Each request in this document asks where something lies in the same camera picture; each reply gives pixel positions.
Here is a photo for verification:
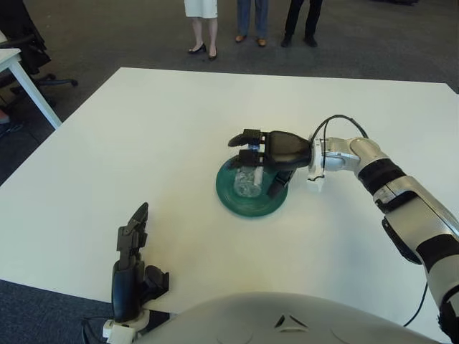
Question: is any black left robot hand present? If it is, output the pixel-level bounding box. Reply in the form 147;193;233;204
110;202;170;323

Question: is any grey robot torso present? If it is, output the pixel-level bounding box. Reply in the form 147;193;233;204
134;292;453;344

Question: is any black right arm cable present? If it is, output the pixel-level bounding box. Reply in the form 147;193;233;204
308;114;370;173

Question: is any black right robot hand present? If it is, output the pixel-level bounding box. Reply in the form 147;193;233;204
228;128;313;197

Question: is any clear bottle with blue cap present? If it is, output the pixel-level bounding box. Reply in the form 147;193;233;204
232;145;266;199

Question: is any person in black trousers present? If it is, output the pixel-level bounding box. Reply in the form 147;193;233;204
280;0;323;48

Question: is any person in blue jeans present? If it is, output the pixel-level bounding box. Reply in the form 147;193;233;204
235;0;270;47

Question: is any person in white skirt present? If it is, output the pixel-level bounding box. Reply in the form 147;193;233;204
183;0;219;61

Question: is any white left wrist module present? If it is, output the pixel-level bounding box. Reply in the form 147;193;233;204
102;320;139;344

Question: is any black office chair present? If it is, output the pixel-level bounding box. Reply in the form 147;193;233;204
0;0;79;108

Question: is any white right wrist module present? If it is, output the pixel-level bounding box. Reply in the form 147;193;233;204
306;141;327;193

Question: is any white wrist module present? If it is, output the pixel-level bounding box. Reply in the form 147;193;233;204
306;141;327;193
102;320;139;344

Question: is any green round plate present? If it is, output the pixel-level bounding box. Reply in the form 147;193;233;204
215;157;289;219

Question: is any white side table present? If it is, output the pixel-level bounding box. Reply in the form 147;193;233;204
0;48;62;130

